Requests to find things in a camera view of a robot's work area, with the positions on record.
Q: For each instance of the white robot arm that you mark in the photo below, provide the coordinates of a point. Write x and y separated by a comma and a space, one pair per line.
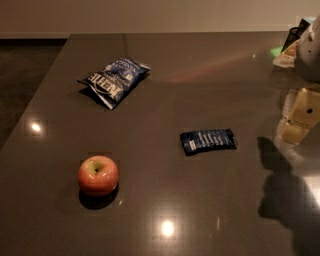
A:
307, 61

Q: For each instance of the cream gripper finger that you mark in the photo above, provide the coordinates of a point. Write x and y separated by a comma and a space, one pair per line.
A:
289, 102
304, 116

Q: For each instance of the tan snack packet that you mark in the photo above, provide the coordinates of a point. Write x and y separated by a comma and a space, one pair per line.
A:
286, 59

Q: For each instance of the black wire basket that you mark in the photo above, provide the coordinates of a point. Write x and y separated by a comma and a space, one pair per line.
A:
295, 33

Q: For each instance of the blue chip bag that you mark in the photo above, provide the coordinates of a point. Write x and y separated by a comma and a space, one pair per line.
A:
115, 81

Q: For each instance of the dark blue snack bar wrapper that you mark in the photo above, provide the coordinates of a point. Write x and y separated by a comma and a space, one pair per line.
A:
195, 142

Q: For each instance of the red yellow apple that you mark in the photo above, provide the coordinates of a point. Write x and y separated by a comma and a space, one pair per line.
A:
98, 176

